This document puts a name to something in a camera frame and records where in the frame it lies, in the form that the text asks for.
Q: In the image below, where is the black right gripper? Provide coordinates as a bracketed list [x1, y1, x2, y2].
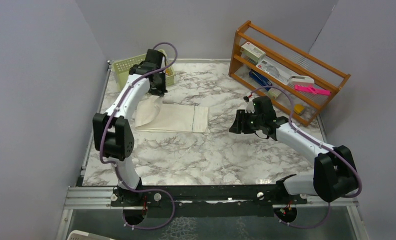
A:
[230, 109, 264, 134]

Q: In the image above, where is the white towel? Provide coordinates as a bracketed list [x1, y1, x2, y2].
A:
[135, 96, 209, 133]

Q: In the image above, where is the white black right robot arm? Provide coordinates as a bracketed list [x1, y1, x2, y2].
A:
[229, 96, 362, 204]

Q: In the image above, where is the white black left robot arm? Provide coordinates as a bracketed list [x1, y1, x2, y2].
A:
[92, 48, 168, 206]

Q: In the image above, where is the light green plastic basket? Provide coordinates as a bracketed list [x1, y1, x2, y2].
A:
[112, 54, 175, 91]

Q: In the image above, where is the blue flat object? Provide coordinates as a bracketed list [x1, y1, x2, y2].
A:
[249, 70, 272, 91]

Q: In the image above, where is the yellow grey sponge block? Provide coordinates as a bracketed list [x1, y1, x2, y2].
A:
[293, 104, 306, 116]

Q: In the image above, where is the pink clip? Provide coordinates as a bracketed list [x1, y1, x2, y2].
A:
[294, 85, 331, 96]

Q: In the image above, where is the white device on shelf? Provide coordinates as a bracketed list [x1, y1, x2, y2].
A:
[289, 75, 315, 87]

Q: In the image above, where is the white green small box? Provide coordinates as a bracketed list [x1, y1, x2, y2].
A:
[240, 41, 265, 64]

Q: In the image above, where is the orange wooden shelf rack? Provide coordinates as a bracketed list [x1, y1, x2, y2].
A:
[228, 20, 351, 126]

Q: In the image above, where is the white basket at bottom edge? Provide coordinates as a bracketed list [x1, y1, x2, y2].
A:
[67, 230, 114, 240]

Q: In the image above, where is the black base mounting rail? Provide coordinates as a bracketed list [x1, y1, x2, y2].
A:
[110, 184, 307, 218]

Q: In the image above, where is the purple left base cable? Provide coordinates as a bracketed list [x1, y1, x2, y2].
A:
[122, 188, 176, 231]

